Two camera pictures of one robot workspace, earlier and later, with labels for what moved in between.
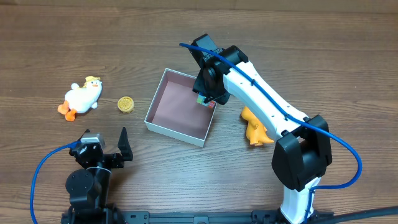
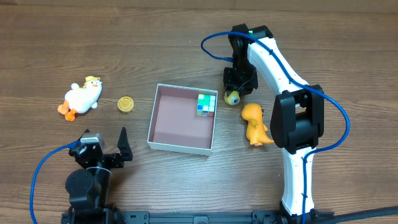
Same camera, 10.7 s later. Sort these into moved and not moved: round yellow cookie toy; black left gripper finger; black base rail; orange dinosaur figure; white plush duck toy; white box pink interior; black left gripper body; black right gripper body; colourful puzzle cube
Moved: colourful puzzle cube; white box pink interior; black right gripper body
Not moved: round yellow cookie toy; black left gripper body; black left gripper finger; orange dinosaur figure; black base rail; white plush duck toy
